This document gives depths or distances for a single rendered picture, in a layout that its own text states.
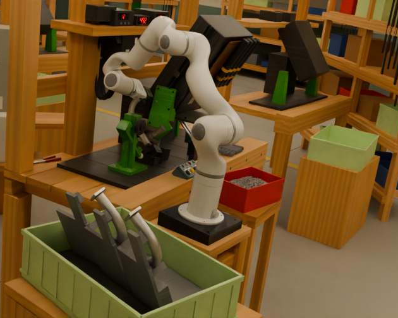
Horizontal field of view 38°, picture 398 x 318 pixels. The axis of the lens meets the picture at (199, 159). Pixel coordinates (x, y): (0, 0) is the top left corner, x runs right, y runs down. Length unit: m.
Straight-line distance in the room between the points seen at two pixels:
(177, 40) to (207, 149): 0.44
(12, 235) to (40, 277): 0.92
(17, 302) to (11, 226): 0.88
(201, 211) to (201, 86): 0.49
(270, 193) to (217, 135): 0.77
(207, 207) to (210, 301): 0.63
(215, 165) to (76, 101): 0.95
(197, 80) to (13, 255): 1.24
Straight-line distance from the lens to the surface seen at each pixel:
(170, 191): 2.62
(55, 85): 2.90
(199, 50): 2.38
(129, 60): 2.59
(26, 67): 2.61
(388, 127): 5.40
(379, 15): 5.88
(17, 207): 2.78
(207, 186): 2.28
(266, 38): 11.94
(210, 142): 2.17
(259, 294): 3.19
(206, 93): 2.27
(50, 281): 1.92
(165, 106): 2.93
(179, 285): 1.96
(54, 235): 2.07
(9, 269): 2.94
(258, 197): 2.78
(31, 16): 2.59
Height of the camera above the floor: 1.81
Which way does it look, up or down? 17 degrees down
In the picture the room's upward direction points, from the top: 8 degrees clockwise
